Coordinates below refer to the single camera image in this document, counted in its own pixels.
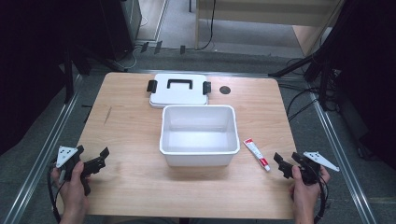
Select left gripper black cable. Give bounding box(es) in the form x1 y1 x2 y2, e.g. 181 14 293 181
46 166 68 224

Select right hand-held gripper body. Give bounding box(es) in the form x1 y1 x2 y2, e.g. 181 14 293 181
278 151 341 186

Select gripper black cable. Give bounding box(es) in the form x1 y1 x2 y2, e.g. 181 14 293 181
46 166 68 224
313 178 330 224

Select black stand legs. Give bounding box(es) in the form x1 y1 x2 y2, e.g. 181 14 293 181
267 46 335 111

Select light wooden furniture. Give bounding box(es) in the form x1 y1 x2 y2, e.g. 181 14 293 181
193 0 345 58

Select black hanging cable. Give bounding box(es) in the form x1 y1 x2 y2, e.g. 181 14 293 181
199 0 218 51

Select black floor cables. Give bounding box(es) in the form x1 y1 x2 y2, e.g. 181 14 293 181
278 82 321 123

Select white lid with black clips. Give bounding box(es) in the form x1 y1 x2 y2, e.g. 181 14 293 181
146 73 213 109

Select white floor cable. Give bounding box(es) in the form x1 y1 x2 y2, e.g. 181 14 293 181
122 15 149 70

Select aluminium floor rail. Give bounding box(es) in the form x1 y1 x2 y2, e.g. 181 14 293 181
1 74 84 224
306 82 379 224

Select person's right hand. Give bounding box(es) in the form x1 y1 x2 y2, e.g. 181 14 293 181
289 165 332 215

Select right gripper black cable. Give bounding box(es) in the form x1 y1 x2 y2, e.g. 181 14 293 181
313 178 330 224

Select black cabinet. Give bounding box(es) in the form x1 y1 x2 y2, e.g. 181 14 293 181
99 0 143 62

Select person's left hand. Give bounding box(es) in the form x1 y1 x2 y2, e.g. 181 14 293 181
50 161 92 215

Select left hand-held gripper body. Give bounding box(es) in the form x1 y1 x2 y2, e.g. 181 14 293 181
55 145 107 197

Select white plastic storage box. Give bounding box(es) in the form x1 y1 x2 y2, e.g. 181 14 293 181
159 105 241 168

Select white and red tube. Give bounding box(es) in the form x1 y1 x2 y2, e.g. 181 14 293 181
243 137 272 173

